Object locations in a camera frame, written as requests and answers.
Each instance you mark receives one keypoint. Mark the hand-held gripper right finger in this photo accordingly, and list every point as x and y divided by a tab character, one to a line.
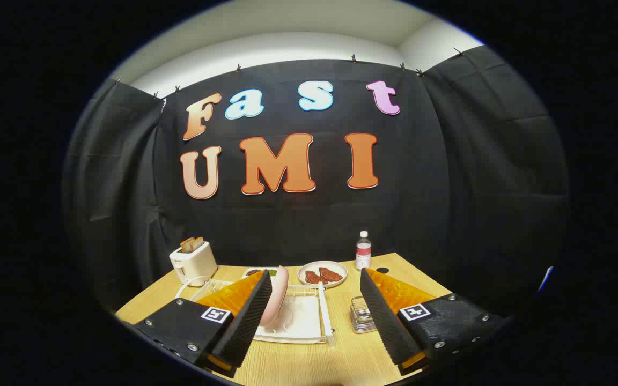
384	321

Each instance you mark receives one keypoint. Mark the white divided tray with beans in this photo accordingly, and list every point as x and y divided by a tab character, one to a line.
252	272

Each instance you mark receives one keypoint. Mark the white toaster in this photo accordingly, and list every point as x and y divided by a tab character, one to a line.
193	262

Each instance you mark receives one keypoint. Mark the white plate with meat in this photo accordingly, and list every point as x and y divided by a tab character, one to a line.
322	264

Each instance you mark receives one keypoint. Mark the clear bottle with red label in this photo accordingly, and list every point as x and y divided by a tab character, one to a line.
363	254

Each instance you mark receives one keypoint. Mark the brown toast slice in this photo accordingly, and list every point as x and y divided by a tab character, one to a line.
186	246
198	243

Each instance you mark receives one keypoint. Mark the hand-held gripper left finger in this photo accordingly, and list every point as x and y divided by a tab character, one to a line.
250	321

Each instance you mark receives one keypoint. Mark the pink plate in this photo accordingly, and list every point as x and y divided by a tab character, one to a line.
279	292

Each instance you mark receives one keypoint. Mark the red meat piece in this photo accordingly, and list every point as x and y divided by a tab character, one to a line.
331	275
313	277

